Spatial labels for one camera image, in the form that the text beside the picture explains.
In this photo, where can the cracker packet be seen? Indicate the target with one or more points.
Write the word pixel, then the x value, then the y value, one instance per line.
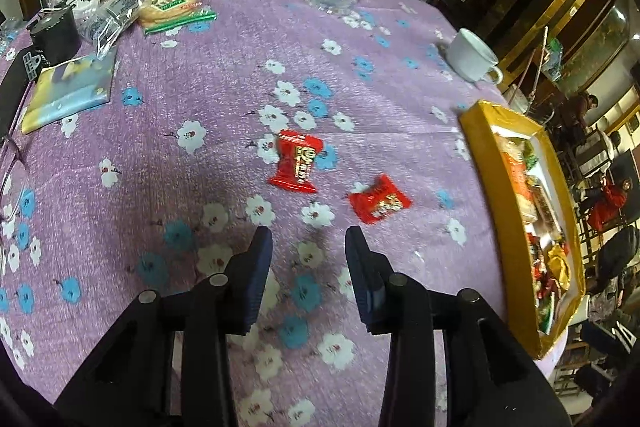
pixel 517 182

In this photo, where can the white bucket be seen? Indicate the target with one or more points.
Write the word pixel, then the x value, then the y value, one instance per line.
pixel 520 99

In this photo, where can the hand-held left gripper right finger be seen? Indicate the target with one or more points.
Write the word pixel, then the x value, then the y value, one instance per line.
pixel 362 277

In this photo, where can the brown snack bar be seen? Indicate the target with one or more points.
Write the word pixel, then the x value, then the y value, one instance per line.
pixel 547 209

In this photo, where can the clear plastic bag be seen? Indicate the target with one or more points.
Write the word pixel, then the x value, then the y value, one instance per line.
pixel 107 24

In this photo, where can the yellow cardboard box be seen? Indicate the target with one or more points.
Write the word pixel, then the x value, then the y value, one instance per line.
pixel 512 247

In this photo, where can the black phone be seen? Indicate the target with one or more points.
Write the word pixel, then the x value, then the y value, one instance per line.
pixel 12 102

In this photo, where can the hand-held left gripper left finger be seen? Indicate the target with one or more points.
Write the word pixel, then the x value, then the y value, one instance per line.
pixel 255 277

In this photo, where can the yellow blue tissue packet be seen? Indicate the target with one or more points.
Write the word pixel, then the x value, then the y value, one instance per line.
pixel 70 92

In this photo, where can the green biscuit packet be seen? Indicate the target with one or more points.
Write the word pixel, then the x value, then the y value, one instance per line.
pixel 172 7

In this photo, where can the white enamel cup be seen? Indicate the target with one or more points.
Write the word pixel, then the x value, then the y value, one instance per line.
pixel 470 57

